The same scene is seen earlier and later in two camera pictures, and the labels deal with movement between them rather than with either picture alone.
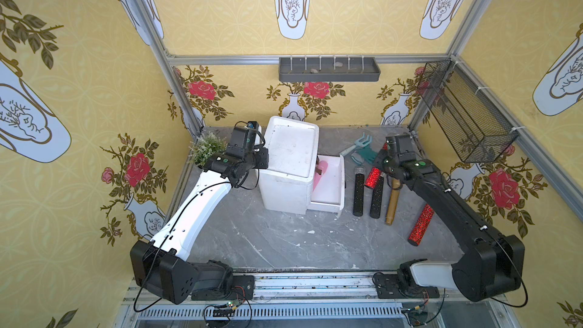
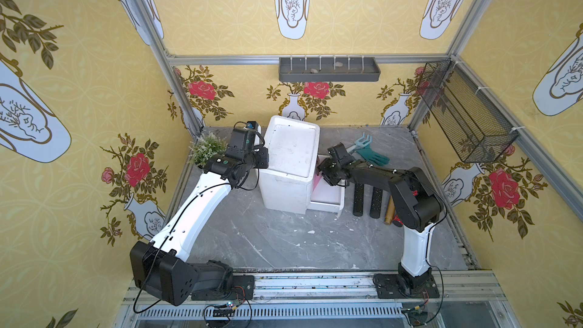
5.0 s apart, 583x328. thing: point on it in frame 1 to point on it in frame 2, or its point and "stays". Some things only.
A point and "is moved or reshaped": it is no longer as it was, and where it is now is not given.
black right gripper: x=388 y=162 to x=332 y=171
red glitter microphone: x=420 y=226 is moved or reshaped
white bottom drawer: x=329 y=193 stays
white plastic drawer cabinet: x=293 y=152 stays
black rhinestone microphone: x=376 y=200 stays
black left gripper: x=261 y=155 stays
